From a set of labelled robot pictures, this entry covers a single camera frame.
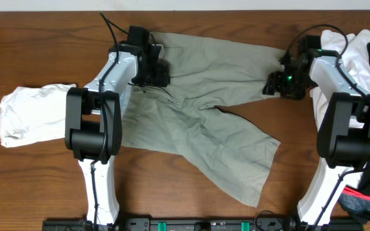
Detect red and navy garment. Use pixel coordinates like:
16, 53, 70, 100
338, 186, 370, 224

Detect crumpled white shirt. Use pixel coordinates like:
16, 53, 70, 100
310, 30, 370, 128

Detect khaki green shorts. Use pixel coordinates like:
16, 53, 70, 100
122, 32, 283, 207

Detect black mounting rail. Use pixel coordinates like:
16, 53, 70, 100
41, 216, 364, 231

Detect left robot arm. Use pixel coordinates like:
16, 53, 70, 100
65, 26, 170, 230

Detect folded white cloth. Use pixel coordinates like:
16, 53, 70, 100
0, 83, 76, 148

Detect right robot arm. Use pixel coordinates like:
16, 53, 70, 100
263, 35, 370, 230

